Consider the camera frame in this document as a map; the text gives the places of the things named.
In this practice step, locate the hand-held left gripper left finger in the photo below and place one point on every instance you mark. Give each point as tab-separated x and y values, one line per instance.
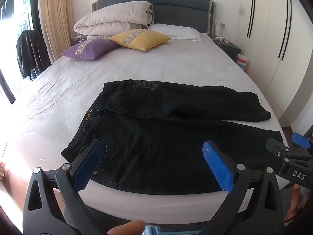
91	164

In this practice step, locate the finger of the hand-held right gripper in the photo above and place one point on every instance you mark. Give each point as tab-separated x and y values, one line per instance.
276	146
301	140

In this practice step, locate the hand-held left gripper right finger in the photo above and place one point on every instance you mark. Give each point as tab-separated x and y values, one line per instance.
217	169

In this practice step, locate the black pants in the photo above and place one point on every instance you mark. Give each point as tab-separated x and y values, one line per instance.
159	146

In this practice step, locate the person's right hand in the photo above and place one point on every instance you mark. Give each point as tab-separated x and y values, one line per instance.
296	200

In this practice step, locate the person's left hand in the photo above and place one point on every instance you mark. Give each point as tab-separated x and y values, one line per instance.
127	227

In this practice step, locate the pink and white bin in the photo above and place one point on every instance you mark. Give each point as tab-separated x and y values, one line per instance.
242	62

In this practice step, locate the white wardrobe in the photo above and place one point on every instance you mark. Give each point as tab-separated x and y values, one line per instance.
266	53

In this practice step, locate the dark grey nightstand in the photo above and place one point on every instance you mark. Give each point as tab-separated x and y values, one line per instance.
229	50

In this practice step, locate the purple cushion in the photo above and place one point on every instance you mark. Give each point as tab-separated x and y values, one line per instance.
90	50

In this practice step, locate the bed with white sheet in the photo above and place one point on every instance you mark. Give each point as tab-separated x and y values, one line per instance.
171	63

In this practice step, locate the black leather jacket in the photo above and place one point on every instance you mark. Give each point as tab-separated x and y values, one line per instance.
29	51

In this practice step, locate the yellow cushion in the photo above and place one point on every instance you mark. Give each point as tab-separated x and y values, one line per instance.
139	39

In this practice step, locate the folded white duvet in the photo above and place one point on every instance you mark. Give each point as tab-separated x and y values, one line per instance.
110	22

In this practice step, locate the white pillow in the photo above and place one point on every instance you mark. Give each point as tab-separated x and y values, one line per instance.
176	31

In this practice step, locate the beige curtain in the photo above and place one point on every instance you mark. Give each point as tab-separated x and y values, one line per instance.
56	17

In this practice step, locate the black framed window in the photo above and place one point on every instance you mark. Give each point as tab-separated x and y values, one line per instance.
14	24

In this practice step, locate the grey upholstered headboard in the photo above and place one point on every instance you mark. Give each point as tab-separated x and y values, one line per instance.
176	7

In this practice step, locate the dark hanging clothes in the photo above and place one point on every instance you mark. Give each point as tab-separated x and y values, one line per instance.
6	9

